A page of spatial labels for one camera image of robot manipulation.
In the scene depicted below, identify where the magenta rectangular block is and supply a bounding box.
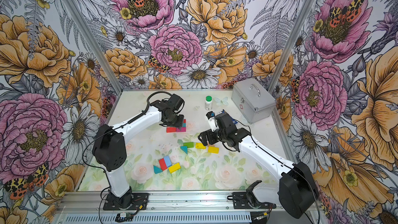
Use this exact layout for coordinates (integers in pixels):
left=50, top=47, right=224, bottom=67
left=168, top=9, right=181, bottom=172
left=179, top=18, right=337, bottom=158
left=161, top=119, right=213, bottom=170
left=176, top=127, right=186, bottom=132

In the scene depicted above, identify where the green rectangular block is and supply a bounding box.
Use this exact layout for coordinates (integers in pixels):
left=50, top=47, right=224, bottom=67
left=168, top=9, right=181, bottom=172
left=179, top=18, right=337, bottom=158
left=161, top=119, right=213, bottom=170
left=183, top=142, right=195, bottom=148

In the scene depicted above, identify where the teal triangular block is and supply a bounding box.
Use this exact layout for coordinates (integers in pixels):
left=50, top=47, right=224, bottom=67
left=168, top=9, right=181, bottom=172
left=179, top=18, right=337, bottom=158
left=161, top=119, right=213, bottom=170
left=180, top=146, right=188, bottom=154

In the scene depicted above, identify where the teal triangle cluster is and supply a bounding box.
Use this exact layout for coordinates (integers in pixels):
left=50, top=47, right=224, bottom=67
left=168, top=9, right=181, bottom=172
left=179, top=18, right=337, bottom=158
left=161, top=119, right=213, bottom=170
left=154, top=166, right=164, bottom=174

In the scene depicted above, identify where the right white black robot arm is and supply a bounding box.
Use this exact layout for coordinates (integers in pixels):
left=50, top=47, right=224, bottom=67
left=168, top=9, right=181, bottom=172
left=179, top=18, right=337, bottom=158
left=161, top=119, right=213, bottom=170
left=198, top=112, right=319, bottom=219

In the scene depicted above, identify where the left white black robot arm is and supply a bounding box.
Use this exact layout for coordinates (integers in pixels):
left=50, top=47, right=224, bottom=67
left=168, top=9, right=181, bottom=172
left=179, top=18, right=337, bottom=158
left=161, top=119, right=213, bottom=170
left=92, top=91, right=184, bottom=210

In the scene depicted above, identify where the yellow block right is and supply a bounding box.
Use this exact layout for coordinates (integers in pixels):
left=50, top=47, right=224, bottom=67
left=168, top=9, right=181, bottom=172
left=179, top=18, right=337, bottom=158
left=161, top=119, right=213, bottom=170
left=208, top=146, right=219, bottom=154

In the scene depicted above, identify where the yellow block near green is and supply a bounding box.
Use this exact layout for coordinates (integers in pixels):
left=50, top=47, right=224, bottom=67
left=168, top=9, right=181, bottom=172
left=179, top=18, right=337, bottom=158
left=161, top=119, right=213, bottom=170
left=195, top=143, right=206, bottom=149

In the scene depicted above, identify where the blue white plastic packet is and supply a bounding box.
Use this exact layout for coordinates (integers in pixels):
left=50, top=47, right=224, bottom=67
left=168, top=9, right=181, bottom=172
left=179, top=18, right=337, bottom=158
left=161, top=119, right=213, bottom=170
left=228, top=114, right=238, bottom=124

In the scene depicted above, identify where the white bottle green cap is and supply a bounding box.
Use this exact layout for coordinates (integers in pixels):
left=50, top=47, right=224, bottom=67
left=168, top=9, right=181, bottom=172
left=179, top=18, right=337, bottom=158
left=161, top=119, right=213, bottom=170
left=205, top=95, right=212, bottom=111

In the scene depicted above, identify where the light blue block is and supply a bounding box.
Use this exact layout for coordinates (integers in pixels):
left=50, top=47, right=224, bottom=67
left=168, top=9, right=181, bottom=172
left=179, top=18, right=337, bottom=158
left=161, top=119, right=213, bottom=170
left=163, top=156, right=173, bottom=168

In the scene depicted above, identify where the yellow block lower cluster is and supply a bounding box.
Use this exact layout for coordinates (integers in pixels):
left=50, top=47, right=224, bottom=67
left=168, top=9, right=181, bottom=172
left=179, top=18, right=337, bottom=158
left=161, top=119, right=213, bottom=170
left=168, top=163, right=181, bottom=174

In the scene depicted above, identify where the red block lower cluster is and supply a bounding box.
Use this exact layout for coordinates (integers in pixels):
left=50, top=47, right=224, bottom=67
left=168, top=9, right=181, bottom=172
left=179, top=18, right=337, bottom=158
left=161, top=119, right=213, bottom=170
left=159, top=158, right=168, bottom=171

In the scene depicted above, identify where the silver metal case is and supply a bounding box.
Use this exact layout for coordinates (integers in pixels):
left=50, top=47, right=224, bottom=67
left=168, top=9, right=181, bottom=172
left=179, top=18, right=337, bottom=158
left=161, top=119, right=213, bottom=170
left=232, top=78, right=276, bottom=123

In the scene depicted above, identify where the small green circuit board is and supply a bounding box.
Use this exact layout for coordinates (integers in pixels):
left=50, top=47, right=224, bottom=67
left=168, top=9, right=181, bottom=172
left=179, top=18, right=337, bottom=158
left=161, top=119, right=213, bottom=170
left=115, top=213, right=131, bottom=223

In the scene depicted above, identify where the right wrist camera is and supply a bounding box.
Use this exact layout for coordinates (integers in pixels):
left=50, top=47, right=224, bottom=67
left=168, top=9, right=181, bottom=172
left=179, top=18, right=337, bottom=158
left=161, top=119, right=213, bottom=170
left=206, top=111, right=218, bottom=131

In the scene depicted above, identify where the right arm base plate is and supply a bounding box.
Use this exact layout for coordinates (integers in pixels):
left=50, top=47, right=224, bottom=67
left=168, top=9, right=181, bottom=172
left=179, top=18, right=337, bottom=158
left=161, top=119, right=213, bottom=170
left=227, top=191, right=276, bottom=209

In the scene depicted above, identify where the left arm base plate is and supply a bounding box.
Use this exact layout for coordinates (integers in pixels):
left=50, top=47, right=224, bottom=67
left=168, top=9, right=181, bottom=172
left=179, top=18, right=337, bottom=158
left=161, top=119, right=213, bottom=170
left=103, top=192, right=149, bottom=211

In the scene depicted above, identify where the aluminium front rail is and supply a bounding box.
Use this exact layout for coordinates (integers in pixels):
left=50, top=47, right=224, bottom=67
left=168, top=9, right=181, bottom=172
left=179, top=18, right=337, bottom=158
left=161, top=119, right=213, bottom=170
left=54, top=189, right=324, bottom=215

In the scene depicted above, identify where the left aluminium frame post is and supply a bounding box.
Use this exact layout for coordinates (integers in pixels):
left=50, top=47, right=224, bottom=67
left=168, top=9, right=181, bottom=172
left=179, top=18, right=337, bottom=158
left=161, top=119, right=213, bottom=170
left=61, top=0, right=123, bottom=96

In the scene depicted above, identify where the aluminium frame post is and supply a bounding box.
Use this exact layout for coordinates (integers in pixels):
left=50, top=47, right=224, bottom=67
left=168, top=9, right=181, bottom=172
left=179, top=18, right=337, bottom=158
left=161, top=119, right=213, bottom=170
left=268, top=0, right=316, bottom=93
left=61, top=0, right=123, bottom=96

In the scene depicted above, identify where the right aluminium frame post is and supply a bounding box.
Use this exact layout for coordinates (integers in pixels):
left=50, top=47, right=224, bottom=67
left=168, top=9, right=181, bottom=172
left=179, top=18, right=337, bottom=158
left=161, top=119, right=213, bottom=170
left=268, top=0, right=316, bottom=93

